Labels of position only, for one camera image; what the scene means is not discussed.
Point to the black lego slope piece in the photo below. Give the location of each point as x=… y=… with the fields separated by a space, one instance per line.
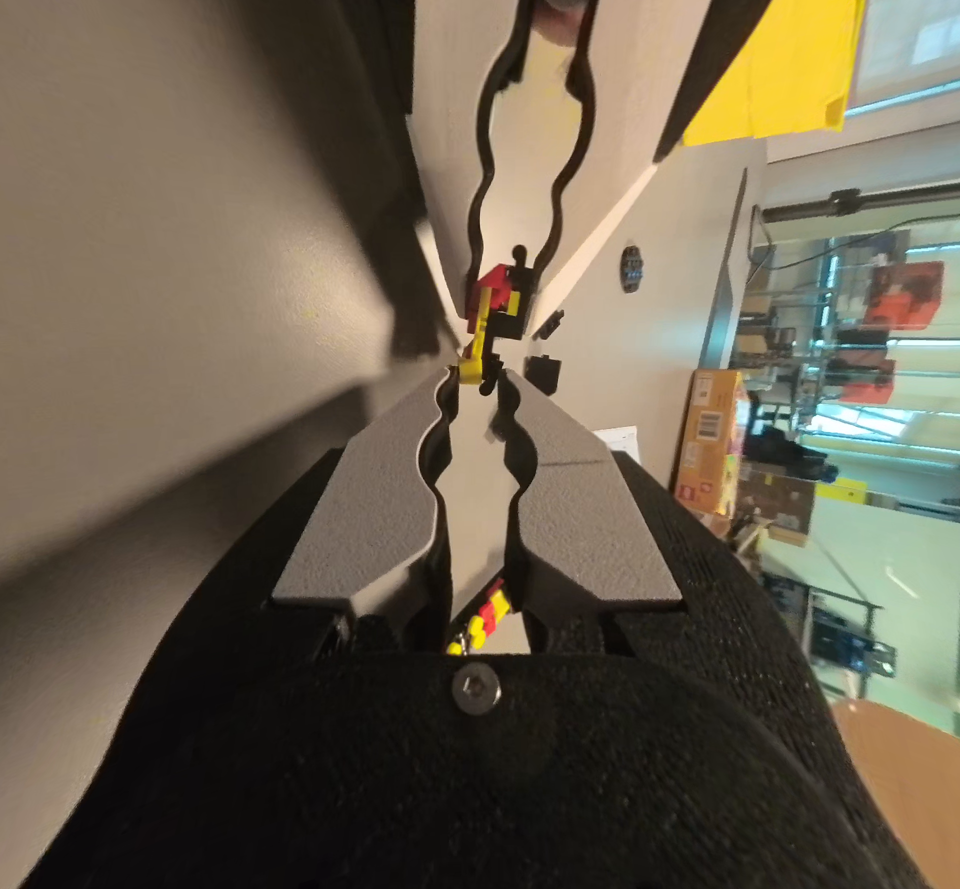
x=544 y=371

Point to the person's left hand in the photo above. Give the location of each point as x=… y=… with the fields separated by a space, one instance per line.
x=559 y=23

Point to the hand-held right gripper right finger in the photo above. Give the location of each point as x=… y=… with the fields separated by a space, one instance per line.
x=600 y=529

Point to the dark teal desk pad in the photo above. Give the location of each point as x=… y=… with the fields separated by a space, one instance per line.
x=720 y=289

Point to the orange storage crate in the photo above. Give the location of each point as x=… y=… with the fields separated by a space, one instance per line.
x=904 y=296
x=874 y=379

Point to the black tripod pole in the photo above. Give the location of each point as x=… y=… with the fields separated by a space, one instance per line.
x=840 y=203

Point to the wooden desk lamp white base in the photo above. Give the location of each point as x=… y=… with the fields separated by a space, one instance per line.
x=907 y=776

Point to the open instruction booklet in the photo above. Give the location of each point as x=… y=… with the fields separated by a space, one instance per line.
x=619 y=443

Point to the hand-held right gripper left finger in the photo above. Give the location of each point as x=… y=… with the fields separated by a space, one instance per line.
x=352 y=521

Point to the black lego clip piece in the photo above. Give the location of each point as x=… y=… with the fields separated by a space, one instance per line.
x=551 y=324

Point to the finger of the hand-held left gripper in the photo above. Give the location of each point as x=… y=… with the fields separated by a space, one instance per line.
x=645 y=79
x=450 y=79

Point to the yellow plastic bin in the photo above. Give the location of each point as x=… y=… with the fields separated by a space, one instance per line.
x=795 y=41

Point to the long red yellow lego assembly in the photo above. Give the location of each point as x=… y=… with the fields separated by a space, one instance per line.
x=484 y=619

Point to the small black yellow lego assembly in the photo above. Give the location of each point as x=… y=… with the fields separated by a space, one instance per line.
x=495 y=311

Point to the orange cardboard lego box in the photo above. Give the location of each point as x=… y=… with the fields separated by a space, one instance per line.
x=705 y=439

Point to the black round lego plate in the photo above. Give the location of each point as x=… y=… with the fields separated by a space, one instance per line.
x=632 y=268

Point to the yellow paper sign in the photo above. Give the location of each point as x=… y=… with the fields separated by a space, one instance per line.
x=841 y=490

